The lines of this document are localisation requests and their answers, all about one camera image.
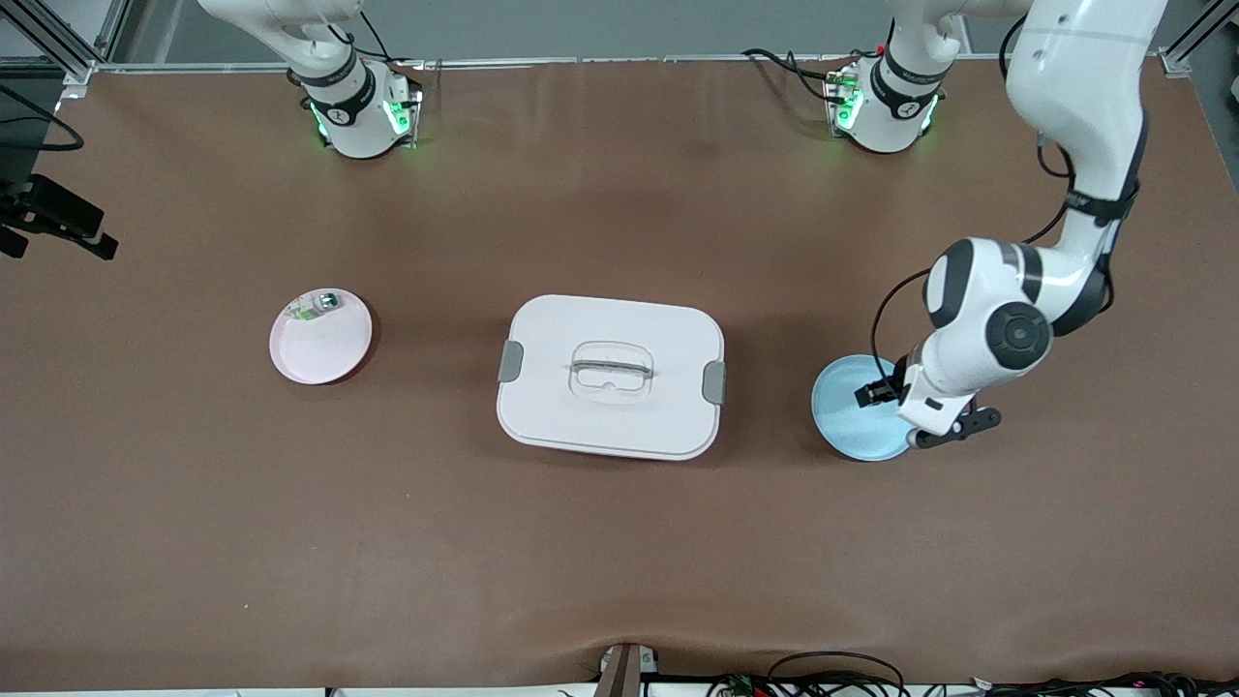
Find black base cables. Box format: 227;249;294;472
356;10;427;74
741;46;858;106

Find aluminium frame corner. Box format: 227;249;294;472
1157;0;1239;78
0;0;132;98

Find black cable loop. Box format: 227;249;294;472
768;651;909;697

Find white plastic storage box lid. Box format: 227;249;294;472
497;294;727;462

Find light blue round plate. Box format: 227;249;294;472
811;354;916;463

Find metal table edge rail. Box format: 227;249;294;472
92;53;1027;75

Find black cable tangle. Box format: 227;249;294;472
968;671;1239;697

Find pink round plate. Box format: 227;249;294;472
269;288;374;386

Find brown camera mount post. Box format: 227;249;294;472
594;643;661;697

